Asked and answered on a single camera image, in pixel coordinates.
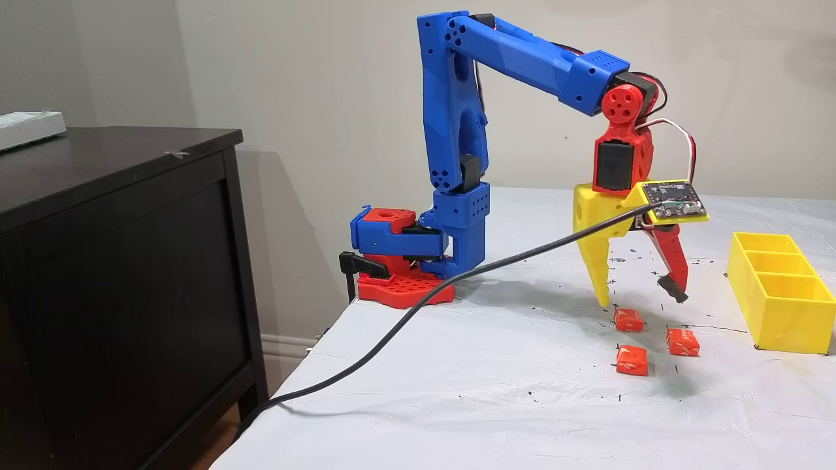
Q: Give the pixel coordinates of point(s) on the orange starburst candy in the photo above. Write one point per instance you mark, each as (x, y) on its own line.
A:
(632, 361)
(628, 320)
(683, 342)

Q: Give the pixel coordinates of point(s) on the yellow three-compartment box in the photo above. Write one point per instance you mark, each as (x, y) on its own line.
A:
(784, 320)

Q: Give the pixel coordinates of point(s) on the white flat box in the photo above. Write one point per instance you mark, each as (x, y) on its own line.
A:
(29, 129)

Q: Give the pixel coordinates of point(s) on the white plastic table cover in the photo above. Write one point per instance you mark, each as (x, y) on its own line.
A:
(522, 405)

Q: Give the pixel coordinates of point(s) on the black table clamp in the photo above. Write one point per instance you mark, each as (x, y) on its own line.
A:
(366, 266)

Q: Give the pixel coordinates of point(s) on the dark wooden cabinet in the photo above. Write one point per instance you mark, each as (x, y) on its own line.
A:
(130, 294)

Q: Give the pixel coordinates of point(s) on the camera board in yellow mount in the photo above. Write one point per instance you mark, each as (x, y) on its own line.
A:
(673, 201)

